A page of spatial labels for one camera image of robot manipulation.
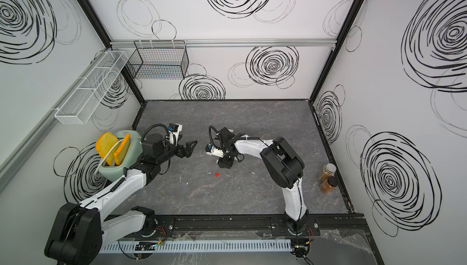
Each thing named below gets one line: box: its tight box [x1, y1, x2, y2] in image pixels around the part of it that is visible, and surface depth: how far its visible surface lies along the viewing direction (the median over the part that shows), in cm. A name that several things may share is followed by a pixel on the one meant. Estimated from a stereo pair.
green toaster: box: [98, 130, 143, 183], surface depth 79 cm
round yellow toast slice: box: [96, 131, 120, 166], surface depth 77 cm
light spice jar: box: [318, 162, 337, 182], surface depth 81 cm
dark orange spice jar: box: [319, 176, 339, 194], surface depth 79 cm
